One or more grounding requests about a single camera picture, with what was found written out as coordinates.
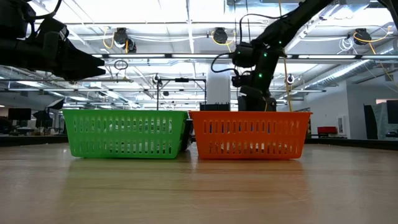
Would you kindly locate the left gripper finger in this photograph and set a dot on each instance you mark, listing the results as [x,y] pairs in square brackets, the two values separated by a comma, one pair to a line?
[74,62]
[84,76]

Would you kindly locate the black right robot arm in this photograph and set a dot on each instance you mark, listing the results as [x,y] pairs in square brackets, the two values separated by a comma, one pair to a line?
[289,25]

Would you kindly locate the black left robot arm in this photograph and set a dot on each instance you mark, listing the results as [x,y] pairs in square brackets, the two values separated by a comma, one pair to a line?
[15,53]

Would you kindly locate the black equipment box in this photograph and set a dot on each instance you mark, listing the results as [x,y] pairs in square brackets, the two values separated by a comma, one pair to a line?
[271,106]

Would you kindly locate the white building pillar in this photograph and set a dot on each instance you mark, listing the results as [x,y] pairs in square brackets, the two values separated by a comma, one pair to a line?
[218,90]

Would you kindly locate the black photo softbox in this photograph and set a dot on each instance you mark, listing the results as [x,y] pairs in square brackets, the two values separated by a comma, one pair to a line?
[56,104]

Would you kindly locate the black perforated strip box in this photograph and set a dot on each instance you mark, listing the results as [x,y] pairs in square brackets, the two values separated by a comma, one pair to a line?
[214,107]

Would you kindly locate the orange plastic slotted basket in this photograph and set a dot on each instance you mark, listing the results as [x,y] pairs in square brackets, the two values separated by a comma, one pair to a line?
[248,137]

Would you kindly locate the black studio light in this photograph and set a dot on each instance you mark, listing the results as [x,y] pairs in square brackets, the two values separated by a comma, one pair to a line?
[43,118]

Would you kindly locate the distant black monitor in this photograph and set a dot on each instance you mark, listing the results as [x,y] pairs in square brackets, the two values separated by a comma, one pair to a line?
[392,112]
[19,114]

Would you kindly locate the long ceiling light bar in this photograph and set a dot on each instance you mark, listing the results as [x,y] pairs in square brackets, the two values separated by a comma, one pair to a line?
[199,56]

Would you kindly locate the green plastic slotted basket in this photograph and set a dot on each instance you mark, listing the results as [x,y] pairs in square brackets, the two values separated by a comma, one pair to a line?
[124,137]

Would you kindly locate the red storage box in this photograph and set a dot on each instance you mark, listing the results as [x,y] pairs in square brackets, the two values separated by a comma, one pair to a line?
[327,129]

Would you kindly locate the dark standing panel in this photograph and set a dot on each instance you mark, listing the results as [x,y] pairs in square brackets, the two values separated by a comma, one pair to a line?
[370,121]

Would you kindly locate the distant black frame rig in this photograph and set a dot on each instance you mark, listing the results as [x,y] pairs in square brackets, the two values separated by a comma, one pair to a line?
[182,80]

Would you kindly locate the black metal table frame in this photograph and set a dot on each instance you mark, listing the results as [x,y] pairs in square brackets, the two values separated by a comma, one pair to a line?
[31,140]

